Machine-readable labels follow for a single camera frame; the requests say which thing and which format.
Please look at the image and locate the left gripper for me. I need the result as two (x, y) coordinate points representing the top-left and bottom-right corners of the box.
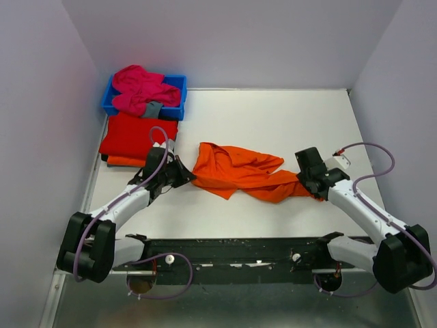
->
(159, 154), (197, 188)

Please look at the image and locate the orange t-shirt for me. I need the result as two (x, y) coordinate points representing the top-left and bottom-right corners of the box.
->
(192, 142), (311, 204)
(100, 154), (145, 167)

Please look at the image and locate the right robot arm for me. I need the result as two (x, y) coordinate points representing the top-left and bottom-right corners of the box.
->
(295, 147), (436, 294)

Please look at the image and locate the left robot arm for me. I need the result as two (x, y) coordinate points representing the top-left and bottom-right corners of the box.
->
(56, 148), (196, 283)

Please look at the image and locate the folded red t-shirt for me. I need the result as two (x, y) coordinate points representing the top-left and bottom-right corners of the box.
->
(99, 113), (178, 160)

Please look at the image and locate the folded orange t-shirt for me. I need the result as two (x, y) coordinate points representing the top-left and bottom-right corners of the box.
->
(100, 154), (145, 167)

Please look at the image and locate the grey garment in bin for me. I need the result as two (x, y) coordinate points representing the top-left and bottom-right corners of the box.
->
(141, 101), (163, 119)

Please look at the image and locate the blue plastic bin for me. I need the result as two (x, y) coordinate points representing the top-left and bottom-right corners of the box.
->
(101, 74), (188, 122)

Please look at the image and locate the pink t-shirt in bin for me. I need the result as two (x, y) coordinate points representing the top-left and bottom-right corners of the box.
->
(111, 65), (181, 117)

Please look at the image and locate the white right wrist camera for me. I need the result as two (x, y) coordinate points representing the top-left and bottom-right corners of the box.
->
(324, 150), (351, 170)

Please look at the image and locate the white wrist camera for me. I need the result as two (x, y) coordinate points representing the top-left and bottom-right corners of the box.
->
(324, 150), (351, 170)
(152, 139), (175, 154)

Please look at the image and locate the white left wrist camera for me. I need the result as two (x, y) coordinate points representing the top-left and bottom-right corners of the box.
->
(152, 139), (175, 154)

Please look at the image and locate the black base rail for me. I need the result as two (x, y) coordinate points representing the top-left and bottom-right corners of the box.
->
(111, 237), (373, 286)

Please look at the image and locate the aluminium extrusion frame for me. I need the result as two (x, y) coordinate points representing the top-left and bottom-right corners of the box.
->
(37, 266), (127, 328)

